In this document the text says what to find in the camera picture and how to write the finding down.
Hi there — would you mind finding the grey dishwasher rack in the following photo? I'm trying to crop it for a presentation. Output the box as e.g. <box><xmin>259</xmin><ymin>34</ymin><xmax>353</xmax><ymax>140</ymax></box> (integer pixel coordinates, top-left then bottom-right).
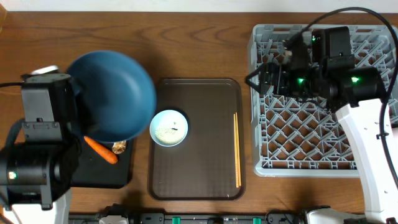
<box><xmin>251</xmin><ymin>25</ymin><xmax>396</xmax><ymax>178</ymax></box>

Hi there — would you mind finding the brown food scrap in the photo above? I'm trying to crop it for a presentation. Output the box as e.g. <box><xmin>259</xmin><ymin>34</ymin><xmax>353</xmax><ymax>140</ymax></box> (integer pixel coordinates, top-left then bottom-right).
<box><xmin>112</xmin><ymin>141</ymin><xmax>127</xmax><ymax>154</ymax></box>

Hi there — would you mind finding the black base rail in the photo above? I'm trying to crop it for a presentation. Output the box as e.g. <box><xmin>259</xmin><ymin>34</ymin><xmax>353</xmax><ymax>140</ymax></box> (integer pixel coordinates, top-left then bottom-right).
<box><xmin>68</xmin><ymin>205</ymin><xmax>368</xmax><ymax>224</ymax></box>

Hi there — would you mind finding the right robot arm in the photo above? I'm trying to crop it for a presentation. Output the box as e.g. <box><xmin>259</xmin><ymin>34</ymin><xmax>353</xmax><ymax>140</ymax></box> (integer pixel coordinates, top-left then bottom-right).
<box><xmin>246</xmin><ymin>26</ymin><xmax>397</xmax><ymax>223</ymax></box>

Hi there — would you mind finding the orange carrot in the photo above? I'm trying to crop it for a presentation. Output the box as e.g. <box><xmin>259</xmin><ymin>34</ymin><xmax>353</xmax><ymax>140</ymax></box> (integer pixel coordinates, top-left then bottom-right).
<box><xmin>84</xmin><ymin>136</ymin><xmax>118</xmax><ymax>164</ymax></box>

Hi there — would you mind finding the dark brown serving tray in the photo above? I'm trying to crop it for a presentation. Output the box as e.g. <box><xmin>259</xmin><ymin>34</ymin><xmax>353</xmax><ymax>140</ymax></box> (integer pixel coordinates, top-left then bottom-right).
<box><xmin>148</xmin><ymin>78</ymin><xmax>245</xmax><ymax>200</ymax></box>

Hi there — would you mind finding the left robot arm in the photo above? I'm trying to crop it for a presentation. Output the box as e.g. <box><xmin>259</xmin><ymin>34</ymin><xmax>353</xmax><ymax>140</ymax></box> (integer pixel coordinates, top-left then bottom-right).
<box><xmin>1</xmin><ymin>73</ymin><xmax>81</xmax><ymax>223</ymax></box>

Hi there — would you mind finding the dark blue plate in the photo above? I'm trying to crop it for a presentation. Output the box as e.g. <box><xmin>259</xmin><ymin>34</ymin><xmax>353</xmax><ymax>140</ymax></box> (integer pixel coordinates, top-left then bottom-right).
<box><xmin>66</xmin><ymin>50</ymin><xmax>156</xmax><ymax>142</ymax></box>

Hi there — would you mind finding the light blue rice bowl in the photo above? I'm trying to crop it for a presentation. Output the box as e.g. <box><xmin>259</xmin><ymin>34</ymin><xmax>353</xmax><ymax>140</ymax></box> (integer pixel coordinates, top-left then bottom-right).
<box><xmin>149</xmin><ymin>110</ymin><xmax>188</xmax><ymax>147</ymax></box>

